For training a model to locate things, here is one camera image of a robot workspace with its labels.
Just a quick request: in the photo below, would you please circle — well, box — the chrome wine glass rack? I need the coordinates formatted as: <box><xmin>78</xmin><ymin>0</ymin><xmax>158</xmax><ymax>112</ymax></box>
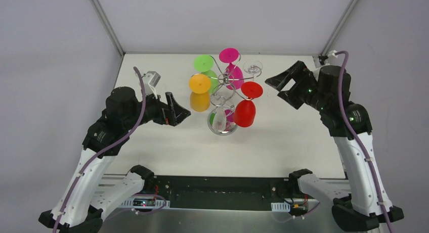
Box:
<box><xmin>194</xmin><ymin>54</ymin><xmax>263</xmax><ymax>136</ymax></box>

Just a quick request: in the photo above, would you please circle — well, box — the red wine glass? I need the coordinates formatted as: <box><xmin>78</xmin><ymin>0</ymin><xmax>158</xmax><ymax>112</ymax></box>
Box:
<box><xmin>233</xmin><ymin>81</ymin><xmax>263</xmax><ymax>127</ymax></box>

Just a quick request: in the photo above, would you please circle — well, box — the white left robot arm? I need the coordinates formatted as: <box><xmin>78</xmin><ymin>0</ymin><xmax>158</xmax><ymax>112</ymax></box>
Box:
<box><xmin>38</xmin><ymin>86</ymin><xmax>191</xmax><ymax>232</ymax></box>

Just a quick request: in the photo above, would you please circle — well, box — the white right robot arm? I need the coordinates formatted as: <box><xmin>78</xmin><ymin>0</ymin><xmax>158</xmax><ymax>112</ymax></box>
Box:
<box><xmin>265</xmin><ymin>61</ymin><xmax>404</xmax><ymax>232</ymax></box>

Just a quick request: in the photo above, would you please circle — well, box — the orange wine glass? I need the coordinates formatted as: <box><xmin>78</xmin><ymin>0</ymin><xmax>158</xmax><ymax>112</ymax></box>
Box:
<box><xmin>188</xmin><ymin>74</ymin><xmax>211</xmax><ymax>112</ymax></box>

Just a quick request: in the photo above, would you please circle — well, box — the clear wine glass lower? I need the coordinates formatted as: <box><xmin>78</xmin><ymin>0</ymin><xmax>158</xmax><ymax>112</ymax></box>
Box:
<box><xmin>208</xmin><ymin>91</ymin><xmax>236</xmax><ymax>135</ymax></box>

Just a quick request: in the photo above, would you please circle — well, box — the clear wine glass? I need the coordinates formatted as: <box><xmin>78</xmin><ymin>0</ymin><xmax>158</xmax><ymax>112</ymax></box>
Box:
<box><xmin>208</xmin><ymin>91</ymin><xmax>236</xmax><ymax>135</ymax></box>
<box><xmin>243</xmin><ymin>60</ymin><xmax>263</xmax><ymax>81</ymax></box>

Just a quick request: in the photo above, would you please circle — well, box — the green wine glass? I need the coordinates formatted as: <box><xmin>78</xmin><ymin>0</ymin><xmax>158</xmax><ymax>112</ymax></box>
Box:
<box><xmin>193</xmin><ymin>55</ymin><xmax>219</xmax><ymax>94</ymax></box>

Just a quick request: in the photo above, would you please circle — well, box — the pink wine glass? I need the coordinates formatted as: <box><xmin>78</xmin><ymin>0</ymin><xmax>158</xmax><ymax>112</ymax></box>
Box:
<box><xmin>219</xmin><ymin>48</ymin><xmax>244</xmax><ymax>89</ymax></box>

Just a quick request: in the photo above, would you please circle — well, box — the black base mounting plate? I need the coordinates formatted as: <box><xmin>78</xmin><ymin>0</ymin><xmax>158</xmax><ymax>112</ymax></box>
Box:
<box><xmin>137</xmin><ymin>175</ymin><xmax>306</xmax><ymax>211</ymax></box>

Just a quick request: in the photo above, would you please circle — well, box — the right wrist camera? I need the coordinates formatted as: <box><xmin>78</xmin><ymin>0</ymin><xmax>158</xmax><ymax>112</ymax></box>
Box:
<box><xmin>318</xmin><ymin>50</ymin><xmax>338</xmax><ymax>66</ymax></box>

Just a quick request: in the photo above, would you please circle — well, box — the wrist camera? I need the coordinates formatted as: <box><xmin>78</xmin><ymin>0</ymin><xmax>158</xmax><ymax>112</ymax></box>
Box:
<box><xmin>136</xmin><ymin>71</ymin><xmax>161</xmax><ymax>98</ymax></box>
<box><xmin>318</xmin><ymin>50</ymin><xmax>338</xmax><ymax>66</ymax></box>

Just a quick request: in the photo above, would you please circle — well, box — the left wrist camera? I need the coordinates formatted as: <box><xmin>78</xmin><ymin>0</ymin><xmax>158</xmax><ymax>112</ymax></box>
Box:
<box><xmin>136</xmin><ymin>71</ymin><xmax>161</xmax><ymax>98</ymax></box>

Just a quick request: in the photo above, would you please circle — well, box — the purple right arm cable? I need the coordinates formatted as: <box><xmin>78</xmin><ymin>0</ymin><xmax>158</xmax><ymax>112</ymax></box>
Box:
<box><xmin>271</xmin><ymin>51</ymin><xmax>395</xmax><ymax>233</ymax></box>

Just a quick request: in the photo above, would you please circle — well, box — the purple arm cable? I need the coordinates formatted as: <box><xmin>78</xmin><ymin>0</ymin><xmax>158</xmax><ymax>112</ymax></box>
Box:
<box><xmin>52</xmin><ymin>66</ymin><xmax>168</xmax><ymax>233</ymax></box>
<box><xmin>271</xmin><ymin>51</ymin><xmax>395</xmax><ymax>233</ymax></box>

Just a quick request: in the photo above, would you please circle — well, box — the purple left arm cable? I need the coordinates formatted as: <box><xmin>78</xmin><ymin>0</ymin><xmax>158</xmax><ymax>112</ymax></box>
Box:
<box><xmin>52</xmin><ymin>66</ymin><xmax>168</xmax><ymax>233</ymax></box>

